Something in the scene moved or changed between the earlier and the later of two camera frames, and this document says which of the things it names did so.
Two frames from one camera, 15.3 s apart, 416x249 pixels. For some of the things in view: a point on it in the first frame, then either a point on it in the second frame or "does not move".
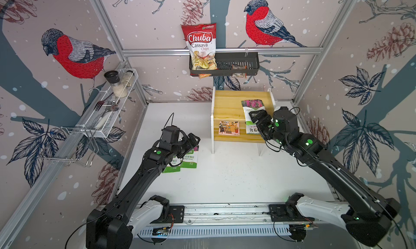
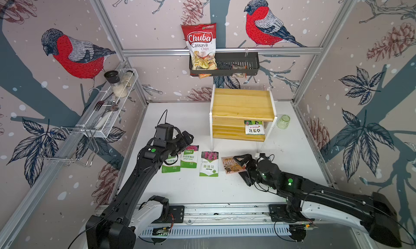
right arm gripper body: (265, 126) to (253, 174)
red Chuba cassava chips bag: (201, 39) does not move
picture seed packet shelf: (229, 128) to (231, 165)
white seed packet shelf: (252, 129) does not move
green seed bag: (175, 161) does not move
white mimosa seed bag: (250, 106) to (209, 164)
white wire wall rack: (101, 119) does not move
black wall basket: (231, 64) does not move
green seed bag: (190, 159) does not move
